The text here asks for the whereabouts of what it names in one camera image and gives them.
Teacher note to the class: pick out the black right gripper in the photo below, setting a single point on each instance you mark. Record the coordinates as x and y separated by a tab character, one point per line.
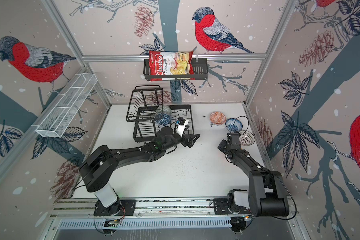
220	146

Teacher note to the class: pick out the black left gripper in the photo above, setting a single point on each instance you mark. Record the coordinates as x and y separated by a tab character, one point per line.
190	143

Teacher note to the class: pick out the orange patterned ceramic bowl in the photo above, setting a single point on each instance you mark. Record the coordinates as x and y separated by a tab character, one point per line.
217	118

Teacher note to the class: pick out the blue triangle patterned bowl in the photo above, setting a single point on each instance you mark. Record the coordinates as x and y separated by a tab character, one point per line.
163	120

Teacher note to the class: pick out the green patterned ceramic bowl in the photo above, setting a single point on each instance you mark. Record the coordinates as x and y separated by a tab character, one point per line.
163	110

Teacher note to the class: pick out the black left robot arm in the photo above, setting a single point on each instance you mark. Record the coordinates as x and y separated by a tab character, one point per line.
98	168

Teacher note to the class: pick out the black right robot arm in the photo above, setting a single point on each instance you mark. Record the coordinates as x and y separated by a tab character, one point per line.
267	195

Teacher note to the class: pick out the black two-tier dish rack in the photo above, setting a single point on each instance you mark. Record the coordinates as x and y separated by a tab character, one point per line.
151	108

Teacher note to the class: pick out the white red dotted bowl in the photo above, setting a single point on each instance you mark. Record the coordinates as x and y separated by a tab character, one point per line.
246	138

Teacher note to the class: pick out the blue floral ceramic bowl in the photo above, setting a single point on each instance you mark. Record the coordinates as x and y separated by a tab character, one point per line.
233	125

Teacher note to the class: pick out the red cassava chips bag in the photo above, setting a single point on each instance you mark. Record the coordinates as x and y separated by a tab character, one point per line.
169	63

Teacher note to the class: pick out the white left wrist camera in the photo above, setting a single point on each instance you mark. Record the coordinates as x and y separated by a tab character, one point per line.
181	125

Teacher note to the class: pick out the black wall-mounted wire basket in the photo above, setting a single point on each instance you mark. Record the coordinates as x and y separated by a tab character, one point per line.
200	72

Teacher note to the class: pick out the white wire mesh wall shelf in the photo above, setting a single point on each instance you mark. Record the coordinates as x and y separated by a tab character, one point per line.
59	118

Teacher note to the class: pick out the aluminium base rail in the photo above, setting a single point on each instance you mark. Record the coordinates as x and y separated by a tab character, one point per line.
147	214

